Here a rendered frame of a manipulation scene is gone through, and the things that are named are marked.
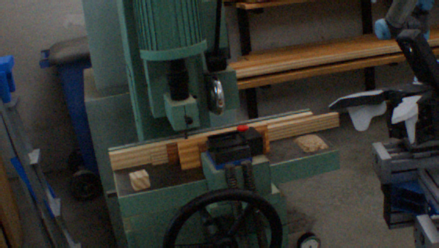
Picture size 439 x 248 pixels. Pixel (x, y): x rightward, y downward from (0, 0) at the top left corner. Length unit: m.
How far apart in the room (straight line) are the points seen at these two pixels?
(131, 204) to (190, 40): 0.43
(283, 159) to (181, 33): 0.42
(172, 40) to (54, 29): 2.44
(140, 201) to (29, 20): 2.53
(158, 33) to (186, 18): 0.08
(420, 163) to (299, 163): 0.49
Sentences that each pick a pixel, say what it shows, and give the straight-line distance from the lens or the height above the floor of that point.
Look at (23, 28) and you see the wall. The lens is 3.76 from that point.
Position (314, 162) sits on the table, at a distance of 1.47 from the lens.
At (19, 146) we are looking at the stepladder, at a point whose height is 0.84.
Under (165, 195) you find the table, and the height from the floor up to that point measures 0.88.
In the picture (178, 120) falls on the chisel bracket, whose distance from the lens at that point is 1.44.
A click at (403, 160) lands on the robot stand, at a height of 0.76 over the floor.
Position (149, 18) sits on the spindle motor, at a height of 1.31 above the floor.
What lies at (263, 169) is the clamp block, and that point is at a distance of 1.31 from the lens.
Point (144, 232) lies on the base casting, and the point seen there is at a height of 0.79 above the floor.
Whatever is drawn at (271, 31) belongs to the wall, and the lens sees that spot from 3.98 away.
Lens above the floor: 1.50
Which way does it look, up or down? 20 degrees down
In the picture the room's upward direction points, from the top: 7 degrees counter-clockwise
